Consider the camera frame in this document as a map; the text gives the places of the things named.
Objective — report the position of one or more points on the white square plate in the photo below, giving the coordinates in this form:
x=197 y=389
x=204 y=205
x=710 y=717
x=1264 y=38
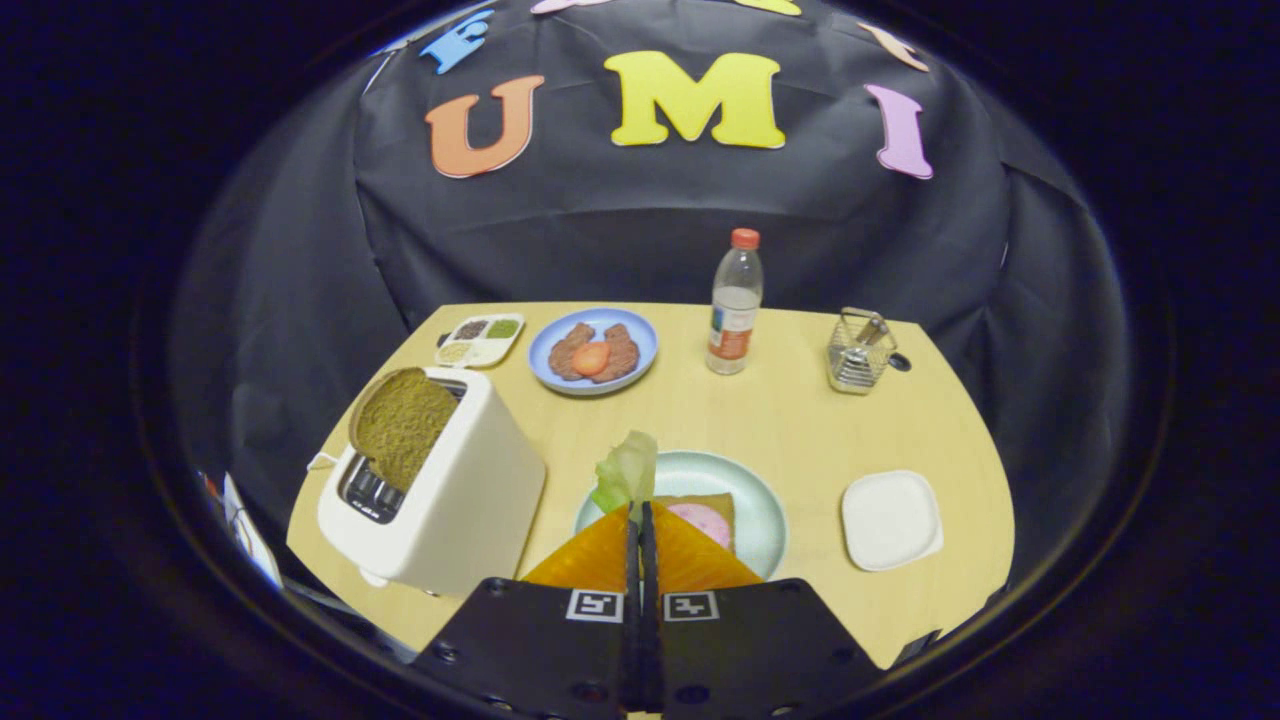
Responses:
x=890 y=520

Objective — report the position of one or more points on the pale green round plate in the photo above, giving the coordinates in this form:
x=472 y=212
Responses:
x=750 y=490

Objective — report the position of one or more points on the metal utensil in basket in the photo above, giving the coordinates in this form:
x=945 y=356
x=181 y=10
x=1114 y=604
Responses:
x=872 y=328

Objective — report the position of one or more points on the clear bottle with red cap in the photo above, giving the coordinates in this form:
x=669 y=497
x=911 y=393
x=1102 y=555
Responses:
x=734 y=310

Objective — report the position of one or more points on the green lettuce leaf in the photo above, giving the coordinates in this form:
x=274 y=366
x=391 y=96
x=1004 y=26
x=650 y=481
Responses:
x=628 y=470

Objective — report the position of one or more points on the red tomato slice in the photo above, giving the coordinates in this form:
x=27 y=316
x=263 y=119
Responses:
x=591 y=359

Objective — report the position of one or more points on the brown meat patty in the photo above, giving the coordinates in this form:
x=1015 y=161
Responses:
x=622 y=350
x=565 y=352

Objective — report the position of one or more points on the brown bread slice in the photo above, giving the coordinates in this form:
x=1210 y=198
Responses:
x=405 y=425

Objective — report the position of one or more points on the toast slice under ham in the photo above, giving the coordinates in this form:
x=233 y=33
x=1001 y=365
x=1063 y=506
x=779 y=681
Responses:
x=725 y=505

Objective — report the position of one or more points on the white divided seasoning tray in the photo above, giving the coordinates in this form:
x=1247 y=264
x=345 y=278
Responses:
x=480 y=342

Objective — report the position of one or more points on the cream white toaster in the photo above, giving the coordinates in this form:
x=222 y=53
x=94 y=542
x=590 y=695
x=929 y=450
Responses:
x=470 y=500

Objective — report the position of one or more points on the blue round plate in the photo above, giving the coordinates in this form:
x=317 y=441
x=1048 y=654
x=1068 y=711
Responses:
x=640 y=330

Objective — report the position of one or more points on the pink ham slice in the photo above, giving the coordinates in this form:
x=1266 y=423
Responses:
x=700 y=522

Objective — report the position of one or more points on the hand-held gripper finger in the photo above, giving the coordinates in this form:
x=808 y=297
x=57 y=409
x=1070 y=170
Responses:
x=632 y=640
x=650 y=640

